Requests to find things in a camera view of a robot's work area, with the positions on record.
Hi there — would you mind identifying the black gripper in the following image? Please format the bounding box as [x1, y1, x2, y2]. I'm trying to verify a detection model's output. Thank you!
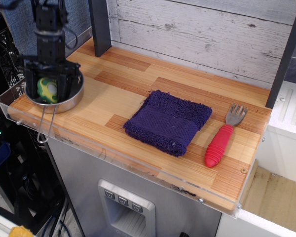
[21, 29, 80, 102]

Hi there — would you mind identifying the green toy pepper half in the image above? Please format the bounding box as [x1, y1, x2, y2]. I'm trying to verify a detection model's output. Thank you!
[37, 77, 58, 104]

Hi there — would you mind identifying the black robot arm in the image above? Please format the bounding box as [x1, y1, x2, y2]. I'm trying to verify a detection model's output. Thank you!
[21, 0, 80, 104]

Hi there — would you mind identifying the purple folded towel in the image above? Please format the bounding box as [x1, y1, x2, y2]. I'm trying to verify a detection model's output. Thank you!
[123, 90, 212, 157]

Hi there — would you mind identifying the silver toy fridge cabinet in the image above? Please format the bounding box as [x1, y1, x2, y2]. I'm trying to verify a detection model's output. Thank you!
[48, 138, 221, 237]

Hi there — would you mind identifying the clear acrylic edge guard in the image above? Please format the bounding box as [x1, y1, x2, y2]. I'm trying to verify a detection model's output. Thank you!
[0, 26, 272, 220]

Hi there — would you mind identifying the white toy sink unit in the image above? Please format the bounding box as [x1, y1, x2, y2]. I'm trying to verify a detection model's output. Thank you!
[217, 81, 296, 237]

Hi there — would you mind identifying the steel bowl with wire handle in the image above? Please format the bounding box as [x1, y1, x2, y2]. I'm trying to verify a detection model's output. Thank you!
[25, 71, 84, 144]

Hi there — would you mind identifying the dark left shelf post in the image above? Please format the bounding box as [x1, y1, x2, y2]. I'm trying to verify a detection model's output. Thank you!
[88, 0, 111, 57]

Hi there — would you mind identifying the dark shelf post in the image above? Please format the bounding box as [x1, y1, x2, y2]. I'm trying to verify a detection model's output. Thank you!
[88, 0, 111, 57]
[265, 17, 296, 109]

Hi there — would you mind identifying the red handled metal fork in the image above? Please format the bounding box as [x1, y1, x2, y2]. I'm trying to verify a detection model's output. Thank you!
[205, 103, 248, 168]

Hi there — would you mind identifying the dark right shelf post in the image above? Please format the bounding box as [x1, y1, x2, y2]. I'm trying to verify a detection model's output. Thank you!
[265, 17, 296, 109]

